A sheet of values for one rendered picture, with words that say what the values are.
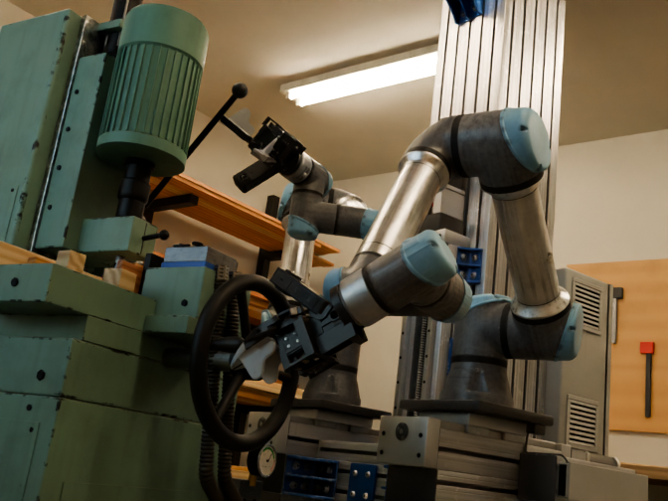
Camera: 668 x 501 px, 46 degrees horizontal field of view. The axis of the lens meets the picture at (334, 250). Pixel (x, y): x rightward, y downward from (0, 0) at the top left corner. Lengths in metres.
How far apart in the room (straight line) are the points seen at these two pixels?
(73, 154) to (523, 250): 0.90
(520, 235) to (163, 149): 0.69
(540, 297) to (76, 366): 0.85
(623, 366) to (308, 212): 2.84
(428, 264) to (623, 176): 3.76
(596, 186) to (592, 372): 2.73
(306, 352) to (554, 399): 1.06
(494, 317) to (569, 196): 3.22
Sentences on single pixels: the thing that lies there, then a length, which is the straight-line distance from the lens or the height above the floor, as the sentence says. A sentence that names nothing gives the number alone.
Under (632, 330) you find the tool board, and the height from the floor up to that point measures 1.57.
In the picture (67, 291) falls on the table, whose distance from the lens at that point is 1.27.
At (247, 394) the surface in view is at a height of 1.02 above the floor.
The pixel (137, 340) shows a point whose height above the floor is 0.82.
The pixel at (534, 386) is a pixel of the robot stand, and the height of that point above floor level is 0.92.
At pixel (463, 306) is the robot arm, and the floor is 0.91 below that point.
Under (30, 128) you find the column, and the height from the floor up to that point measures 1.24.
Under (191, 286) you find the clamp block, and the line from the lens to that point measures 1.37.
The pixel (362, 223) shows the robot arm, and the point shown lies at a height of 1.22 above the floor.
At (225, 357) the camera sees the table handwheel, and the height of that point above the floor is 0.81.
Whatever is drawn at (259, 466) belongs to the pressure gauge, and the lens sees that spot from 1.58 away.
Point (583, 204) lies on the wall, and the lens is 4.79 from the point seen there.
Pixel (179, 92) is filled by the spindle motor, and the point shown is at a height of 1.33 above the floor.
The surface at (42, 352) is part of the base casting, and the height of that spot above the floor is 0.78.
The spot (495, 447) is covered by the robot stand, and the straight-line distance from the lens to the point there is 1.64.
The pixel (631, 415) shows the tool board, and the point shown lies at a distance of 4.39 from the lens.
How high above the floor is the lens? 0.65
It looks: 16 degrees up
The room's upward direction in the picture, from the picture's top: 7 degrees clockwise
